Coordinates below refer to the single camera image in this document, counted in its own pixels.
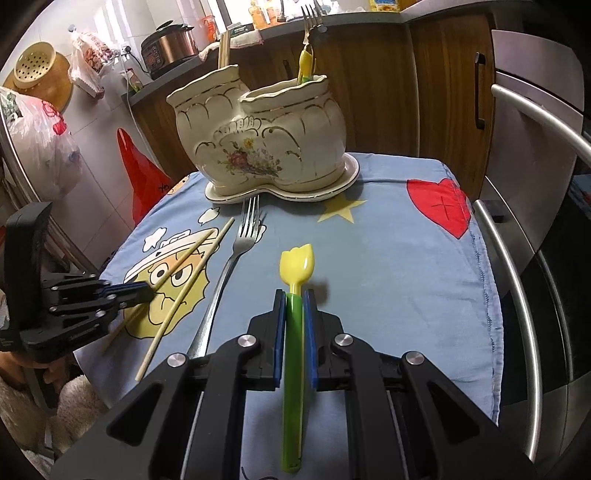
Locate green yellow tulip spoon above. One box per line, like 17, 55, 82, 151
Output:
280, 244, 315, 473

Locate gold metal fork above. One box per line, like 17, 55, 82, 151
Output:
297, 1, 317, 84

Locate person's left hand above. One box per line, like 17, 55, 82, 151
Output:
1, 351, 71, 393

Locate bamboo chopstick on table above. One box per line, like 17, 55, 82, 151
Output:
102, 228, 218, 350
134, 216, 236, 383

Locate red plastic bag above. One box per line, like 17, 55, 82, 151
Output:
116, 128, 172, 225

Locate blue cartoon tablecloth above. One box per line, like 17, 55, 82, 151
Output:
75, 154, 504, 419

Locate silver metal fork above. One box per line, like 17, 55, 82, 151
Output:
187, 195, 260, 359

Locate white plastic bag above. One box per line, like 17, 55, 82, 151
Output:
1, 87, 83, 201

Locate cream ceramic utensil holder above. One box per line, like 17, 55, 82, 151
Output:
166, 65, 360, 204

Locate gold colander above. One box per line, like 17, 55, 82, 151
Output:
3, 41, 73, 113

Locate copper electric pressure cooker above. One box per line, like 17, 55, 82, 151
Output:
140, 20, 199, 80

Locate chopstick in holder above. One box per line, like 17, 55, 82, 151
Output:
217, 31, 229, 69
218, 30, 230, 68

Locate stainless steel oven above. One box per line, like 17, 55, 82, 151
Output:
480, 30, 590, 472

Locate white dish cloth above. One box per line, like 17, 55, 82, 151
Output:
198, 30, 263, 62

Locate wooden base cabinets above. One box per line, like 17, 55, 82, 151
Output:
130, 11, 495, 200

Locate yellow cooking oil jug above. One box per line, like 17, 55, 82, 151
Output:
369, 0, 400, 12

